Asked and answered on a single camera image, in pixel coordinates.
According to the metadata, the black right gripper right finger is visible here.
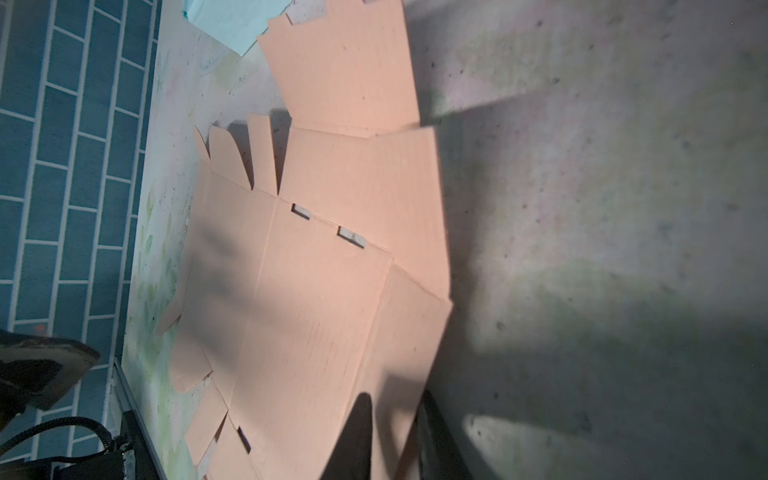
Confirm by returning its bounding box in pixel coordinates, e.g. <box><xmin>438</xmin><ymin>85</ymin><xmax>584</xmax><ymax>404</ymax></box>
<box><xmin>416</xmin><ymin>391</ymin><xmax>472</xmax><ymax>480</ymax></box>

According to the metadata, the light blue paper box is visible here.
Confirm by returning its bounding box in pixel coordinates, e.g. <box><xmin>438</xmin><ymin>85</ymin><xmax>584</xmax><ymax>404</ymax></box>
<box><xmin>183</xmin><ymin>0</ymin><xmax>292</xmax><ymax>56</ymax></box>

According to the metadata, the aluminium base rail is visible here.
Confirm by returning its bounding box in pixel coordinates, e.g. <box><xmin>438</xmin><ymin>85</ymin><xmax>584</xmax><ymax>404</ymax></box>
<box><xmin>109</xmin><ymin>359</ymin><xmax>167</xmax><ymax>480</ymax></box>

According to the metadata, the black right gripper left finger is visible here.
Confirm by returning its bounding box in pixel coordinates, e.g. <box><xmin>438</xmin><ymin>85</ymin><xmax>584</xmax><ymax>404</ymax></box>
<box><xmin>320</xmin><ymin>392</ymin><xmax>373</xmax><ymax>480</ymax></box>

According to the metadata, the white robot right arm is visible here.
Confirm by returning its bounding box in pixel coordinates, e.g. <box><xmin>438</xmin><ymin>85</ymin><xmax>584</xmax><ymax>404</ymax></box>
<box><xmin>1</xmin><ymin>331</ymin><xmax>471</xmax><ymax>479</ymax></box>

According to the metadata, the pink paper box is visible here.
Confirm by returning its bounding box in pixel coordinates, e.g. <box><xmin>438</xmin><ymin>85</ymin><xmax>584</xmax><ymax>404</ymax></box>
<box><xmin>157</xmin><ymin>1</ymin><xmax>452</xmax><ymax>479</ymax></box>

